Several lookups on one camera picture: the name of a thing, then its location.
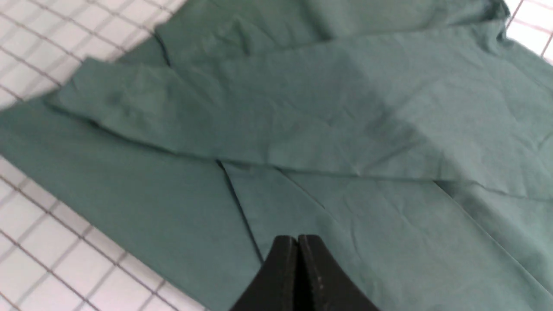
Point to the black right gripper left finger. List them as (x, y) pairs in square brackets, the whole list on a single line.
[(272, 289)]

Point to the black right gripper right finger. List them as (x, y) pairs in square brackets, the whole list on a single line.
[(322, 285)]

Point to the green long sleeve shirt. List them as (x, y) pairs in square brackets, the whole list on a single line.
[(324, 129)]

